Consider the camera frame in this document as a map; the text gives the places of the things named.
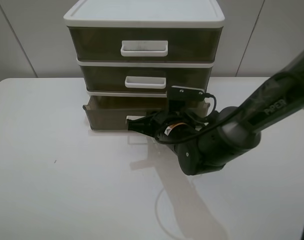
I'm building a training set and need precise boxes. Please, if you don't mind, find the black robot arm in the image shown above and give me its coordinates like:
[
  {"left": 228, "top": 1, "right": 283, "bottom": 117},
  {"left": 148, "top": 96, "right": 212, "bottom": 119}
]
[{"left": 127, "top": 51, "right": 304, "bottom": 176}]

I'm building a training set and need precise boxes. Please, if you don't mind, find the dark translucent drawer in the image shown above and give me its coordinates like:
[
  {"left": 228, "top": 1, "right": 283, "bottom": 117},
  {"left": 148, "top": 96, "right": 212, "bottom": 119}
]
[
  {"left": 69, "top": 27, "right": 222, "bottom": 63},
  {"left": 83, "top": 96, "right": 210, "bottom": 131},
  {"left": 80, "top": 66, "right": 212, "bottom": 93}
]

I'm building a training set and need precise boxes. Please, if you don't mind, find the black wrist camera with plate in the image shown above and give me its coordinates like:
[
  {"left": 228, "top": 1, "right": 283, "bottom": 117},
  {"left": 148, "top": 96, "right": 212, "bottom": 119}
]
[{"left": 166, "top": 85, "right": 205, "bottom": 112}]

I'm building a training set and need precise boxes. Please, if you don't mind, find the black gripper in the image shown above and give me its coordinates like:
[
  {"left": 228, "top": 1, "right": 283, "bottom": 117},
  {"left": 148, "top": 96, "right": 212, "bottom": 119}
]
[{"left": 128, "top": 110, "right": 199, "bottom": 145}]

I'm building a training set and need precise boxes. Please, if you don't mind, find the white plastic drawer cabinet frame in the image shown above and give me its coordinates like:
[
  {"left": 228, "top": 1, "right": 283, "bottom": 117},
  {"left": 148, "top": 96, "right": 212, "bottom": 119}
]
[{"left": 63, "top": 0, "right": 225, "bottom": 97}]

